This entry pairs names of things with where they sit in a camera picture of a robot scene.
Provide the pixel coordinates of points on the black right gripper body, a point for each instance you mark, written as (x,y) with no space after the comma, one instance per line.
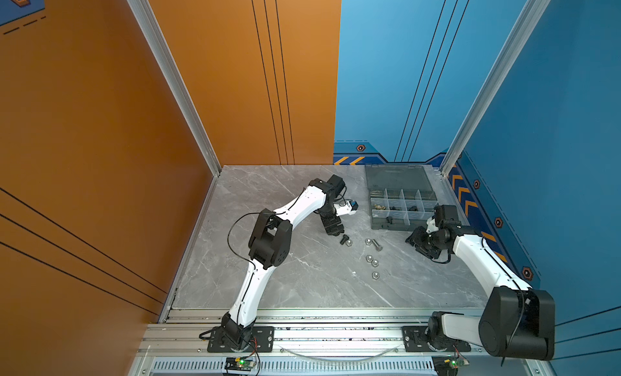
(428,243)

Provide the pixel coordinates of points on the green circuit board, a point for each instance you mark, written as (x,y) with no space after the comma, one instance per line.
(451,365)
(240,365)

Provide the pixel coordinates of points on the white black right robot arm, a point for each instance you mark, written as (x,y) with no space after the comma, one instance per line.
(518,321)

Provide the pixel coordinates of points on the aluminium right corner post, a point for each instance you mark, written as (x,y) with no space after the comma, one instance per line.
(518,37)

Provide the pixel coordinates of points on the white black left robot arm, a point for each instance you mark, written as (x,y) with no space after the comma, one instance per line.
(269,245)

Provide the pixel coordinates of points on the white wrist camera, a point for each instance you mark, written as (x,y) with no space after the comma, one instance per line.
(346,207)
(431,225)

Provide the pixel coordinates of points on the aluminium corner post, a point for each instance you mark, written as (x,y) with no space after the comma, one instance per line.
(518,37)
(151,30)

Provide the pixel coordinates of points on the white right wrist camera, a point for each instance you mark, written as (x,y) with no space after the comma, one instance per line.
(431,225)

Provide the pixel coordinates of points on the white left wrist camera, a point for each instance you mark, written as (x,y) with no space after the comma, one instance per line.
(346,207)

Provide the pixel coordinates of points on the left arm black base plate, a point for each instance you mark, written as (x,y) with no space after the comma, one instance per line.
(259,337)

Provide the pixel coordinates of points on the left green circuit board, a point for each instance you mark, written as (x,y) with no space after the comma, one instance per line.
(240,365)

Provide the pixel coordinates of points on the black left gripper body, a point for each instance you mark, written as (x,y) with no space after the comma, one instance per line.
(331,220)

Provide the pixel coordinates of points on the grey plastic organizer box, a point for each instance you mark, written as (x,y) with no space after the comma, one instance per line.
(401,197)

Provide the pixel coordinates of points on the aluminium left corner post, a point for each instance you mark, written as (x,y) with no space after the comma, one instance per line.
(151,30)

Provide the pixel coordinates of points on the silver bolt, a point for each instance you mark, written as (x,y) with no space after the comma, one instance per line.
(378,247)

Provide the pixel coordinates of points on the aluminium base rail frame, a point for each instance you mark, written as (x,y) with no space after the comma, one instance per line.
(313,341)

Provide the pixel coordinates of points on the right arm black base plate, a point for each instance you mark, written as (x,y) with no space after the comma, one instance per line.
(417,338)

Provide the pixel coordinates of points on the right green circuit board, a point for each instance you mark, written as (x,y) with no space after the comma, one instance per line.
(451,365)

